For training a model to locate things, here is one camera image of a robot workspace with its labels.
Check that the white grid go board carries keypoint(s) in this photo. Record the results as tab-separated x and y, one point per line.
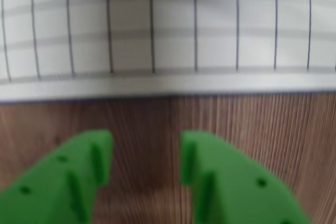
170	24

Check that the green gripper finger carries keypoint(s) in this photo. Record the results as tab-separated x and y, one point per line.
47	190
241	197

